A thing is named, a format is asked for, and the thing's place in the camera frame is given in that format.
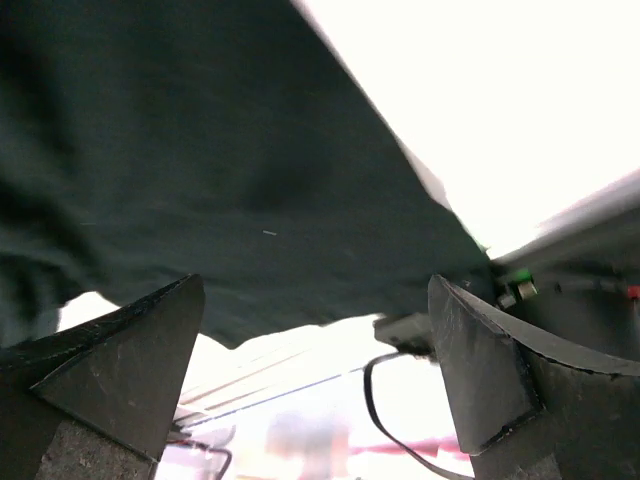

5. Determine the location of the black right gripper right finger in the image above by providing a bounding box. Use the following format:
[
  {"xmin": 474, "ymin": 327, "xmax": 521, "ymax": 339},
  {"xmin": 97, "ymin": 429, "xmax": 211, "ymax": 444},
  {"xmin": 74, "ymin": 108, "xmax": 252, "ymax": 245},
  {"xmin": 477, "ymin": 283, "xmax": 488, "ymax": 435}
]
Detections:
[{"xmin": 428, "ymin": 277, "xmax": 639, "ymax": 479}]

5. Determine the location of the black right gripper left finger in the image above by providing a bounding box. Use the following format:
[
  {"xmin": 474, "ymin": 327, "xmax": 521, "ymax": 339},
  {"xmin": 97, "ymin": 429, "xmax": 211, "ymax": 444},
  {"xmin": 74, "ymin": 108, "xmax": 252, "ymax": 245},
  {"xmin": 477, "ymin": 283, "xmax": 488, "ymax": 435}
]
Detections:
[{"xmin": 1, "ymin": 275, "xmax": 205, "ymax": 479}]

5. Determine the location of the black t-shirt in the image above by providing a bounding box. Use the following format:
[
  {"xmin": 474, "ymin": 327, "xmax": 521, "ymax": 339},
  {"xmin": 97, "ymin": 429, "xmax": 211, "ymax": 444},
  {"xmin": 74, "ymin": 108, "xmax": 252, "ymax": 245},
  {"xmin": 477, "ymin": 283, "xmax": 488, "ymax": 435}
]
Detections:
[{"xmin": 1, "ymin": 1, "xmax": 495, "ymax": 348}]

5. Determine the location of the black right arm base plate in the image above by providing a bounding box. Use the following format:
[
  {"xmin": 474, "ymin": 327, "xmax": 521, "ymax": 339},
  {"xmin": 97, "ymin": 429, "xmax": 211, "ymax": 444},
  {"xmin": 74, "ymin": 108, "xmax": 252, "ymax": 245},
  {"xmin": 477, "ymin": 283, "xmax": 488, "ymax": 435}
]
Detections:
[{"xmin": 445, "ymin": 210, "xmax": 639, "ymax": 360}]

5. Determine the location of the thin black cable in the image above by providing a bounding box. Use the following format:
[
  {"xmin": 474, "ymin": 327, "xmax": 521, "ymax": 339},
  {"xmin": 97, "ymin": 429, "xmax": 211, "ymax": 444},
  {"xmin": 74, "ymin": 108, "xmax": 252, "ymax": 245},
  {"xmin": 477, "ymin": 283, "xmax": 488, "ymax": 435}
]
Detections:
[{"xmin": 362, "ymin": 351, "xmax": 474, "ymax": 480}]

